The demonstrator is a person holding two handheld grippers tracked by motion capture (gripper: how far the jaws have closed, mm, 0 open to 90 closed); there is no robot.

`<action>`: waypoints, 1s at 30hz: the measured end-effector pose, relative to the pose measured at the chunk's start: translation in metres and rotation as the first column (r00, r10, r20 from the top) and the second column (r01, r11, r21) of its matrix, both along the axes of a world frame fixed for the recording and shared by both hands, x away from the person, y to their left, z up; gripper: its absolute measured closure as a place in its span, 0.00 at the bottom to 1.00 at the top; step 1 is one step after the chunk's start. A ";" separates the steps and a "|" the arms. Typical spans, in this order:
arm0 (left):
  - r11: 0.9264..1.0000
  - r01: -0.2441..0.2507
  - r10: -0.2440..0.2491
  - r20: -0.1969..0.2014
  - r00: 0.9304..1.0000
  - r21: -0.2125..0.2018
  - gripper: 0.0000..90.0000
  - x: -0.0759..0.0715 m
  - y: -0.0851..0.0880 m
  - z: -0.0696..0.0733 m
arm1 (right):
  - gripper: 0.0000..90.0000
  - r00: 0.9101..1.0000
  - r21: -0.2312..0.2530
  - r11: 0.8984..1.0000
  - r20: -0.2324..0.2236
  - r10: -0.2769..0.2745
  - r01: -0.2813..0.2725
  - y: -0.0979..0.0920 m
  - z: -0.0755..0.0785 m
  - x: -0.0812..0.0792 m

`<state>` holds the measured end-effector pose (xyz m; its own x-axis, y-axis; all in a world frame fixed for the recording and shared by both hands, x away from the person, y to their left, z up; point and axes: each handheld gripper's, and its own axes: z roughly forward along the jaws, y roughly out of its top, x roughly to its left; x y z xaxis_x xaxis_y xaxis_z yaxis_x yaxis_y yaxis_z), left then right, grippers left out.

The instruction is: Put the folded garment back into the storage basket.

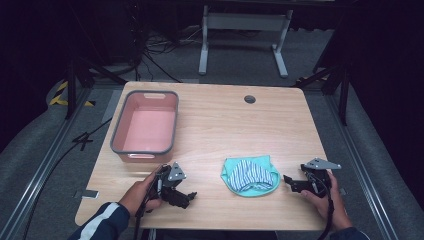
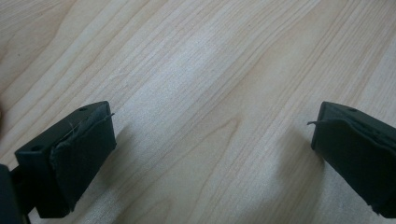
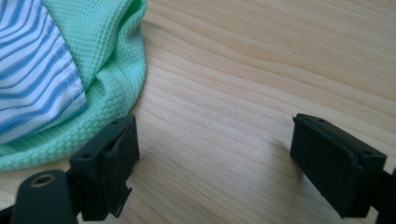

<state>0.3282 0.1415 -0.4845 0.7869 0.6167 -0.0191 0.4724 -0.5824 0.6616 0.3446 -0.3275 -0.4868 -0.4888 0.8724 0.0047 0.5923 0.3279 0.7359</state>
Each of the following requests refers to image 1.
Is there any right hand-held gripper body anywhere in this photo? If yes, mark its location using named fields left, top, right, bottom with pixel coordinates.
left=293, top=157, right=342, bottom=198

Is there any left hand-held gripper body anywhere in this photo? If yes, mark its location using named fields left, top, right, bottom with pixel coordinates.
left=153, top=161, right=192, bottom=210

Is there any teal striped underwear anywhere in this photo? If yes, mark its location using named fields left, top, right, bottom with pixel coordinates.
left=220, top=154, right=281, bottom=198

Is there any pink basin with grey rim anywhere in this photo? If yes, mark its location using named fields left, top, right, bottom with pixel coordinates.
left=109, top=89, right=180, bottom=165

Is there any person's right hand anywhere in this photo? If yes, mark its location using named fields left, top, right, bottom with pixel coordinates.
left=300, top=170, right=353, bottom=232

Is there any person's left hand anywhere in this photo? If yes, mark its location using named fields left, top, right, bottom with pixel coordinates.
left=118, top=169, right=164, bottom=217

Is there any black tripod stand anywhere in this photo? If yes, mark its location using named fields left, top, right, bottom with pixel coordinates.
left=64, top=49, right=129, bottom=121
left=293, top=56, right=351, bottom=127

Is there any yellow black floor tape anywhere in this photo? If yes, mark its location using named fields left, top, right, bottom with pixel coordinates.
left=48, top=80, right=97, bottom=108

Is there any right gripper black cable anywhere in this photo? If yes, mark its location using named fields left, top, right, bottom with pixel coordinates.
left=308, top=173, right=336, bottom=240

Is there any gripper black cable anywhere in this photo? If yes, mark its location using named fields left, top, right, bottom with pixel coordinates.
left=308, top=173, right=336, bottom=240
left=133, top=164, right=169, bottom=240

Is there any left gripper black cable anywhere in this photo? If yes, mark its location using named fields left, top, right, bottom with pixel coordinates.
left=133, top=164, right=169, bottom=240

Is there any grey metal floor rail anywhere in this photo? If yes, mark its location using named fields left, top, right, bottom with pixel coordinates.
left=0, top=87, right=94, bottom=240
left=324, top=94, right=399, bottom=240

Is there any black floor cable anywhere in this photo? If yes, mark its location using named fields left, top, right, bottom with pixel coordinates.
left=21, top=117, right=114, bottom=240

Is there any bundle of black floor cables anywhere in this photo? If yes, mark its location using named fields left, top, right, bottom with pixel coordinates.
left=131, top=19, right=204, bottom=84

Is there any white metal table frame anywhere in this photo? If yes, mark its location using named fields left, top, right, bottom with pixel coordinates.
left=198, top=4, right=295, bottom=80

